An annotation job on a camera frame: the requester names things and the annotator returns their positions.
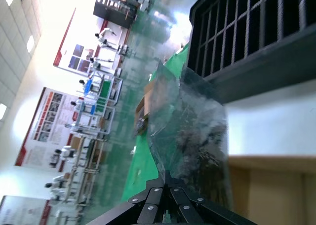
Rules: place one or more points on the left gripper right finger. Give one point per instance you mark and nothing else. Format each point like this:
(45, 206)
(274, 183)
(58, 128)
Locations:
(192, 207)

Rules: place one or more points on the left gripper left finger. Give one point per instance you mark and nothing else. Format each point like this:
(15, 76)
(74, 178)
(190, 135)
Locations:
(145, 205)

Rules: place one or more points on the translucent antistatic bag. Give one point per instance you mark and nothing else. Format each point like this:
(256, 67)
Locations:
(197, 99)

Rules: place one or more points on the large brown cardboard box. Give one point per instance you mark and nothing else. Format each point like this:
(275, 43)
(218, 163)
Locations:
(271, 190)

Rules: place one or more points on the flat cardboard box with flap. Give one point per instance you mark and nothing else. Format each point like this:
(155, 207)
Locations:
(145, 104)

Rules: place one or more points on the black slotted container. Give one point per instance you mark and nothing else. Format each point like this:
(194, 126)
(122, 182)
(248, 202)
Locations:
(271, 67)

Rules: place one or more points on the green cloth covered table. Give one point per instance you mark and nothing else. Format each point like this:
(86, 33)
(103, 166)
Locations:
(143, 165)

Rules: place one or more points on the white humanoid robot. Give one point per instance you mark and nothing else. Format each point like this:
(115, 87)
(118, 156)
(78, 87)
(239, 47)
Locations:
(77, 107)
(60, 185)
(103, 36)
(98, 63)
(85, 84)
(65, 154)

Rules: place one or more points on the white metal shelf rack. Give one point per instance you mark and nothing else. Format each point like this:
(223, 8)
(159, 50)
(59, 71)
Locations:
(103, 94)
(92, 109)

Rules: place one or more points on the ceiling light panel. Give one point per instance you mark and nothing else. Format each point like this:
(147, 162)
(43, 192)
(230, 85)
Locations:
(30, 43)
(2, 111)

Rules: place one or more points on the black server cabinet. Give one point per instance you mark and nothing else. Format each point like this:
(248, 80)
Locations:
(108, 5)

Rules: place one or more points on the metal frame workbench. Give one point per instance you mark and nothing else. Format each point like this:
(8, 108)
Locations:
(89, 151)
(81, 185)

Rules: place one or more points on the wall poster with round icons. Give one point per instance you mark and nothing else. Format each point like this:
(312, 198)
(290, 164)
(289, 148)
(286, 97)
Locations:
(19, 212)

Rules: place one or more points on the wall poster with photo row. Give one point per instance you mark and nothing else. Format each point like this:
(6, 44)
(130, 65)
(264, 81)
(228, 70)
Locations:
(44, 126)

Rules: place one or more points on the wall poster with building photos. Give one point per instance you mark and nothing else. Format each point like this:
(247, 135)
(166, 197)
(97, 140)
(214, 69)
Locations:
(79, 59)

